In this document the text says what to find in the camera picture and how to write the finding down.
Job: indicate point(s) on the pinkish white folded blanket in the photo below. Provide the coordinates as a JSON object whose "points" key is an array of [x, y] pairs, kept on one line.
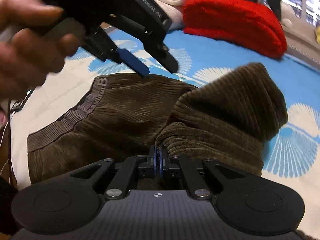
{"points": [[172, 15]]}

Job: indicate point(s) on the red folded blanket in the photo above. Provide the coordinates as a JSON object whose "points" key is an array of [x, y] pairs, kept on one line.
{"points": [[232, 22]]}

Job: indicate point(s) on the person's left hand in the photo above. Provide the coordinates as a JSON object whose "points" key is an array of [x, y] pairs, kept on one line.
{"points": [[27, 55]]}

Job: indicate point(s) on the grey bed cover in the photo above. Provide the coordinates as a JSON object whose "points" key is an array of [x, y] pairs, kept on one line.
{"points": [[305, 55]]}

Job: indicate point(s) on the yellow bear plush toy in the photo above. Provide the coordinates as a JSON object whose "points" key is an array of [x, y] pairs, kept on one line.
{"points": [[318, 35]]}

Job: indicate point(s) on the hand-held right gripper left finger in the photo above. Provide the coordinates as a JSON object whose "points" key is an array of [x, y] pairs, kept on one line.
{"points": [[154, 165]]}

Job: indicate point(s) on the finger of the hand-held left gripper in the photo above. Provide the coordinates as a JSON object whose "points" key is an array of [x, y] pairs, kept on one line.
{"points": [[133, 61], [168, 60]]}

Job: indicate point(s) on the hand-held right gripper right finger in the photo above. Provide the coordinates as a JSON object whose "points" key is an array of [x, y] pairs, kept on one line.
{"points": [[163, 165]]}

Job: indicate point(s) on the window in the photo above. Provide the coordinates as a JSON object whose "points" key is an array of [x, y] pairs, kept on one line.
{"points": [[310, 2]]}

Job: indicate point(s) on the blue and white bed sheet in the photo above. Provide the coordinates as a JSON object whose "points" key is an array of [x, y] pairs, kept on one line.
{"points": [[225, 62]]}

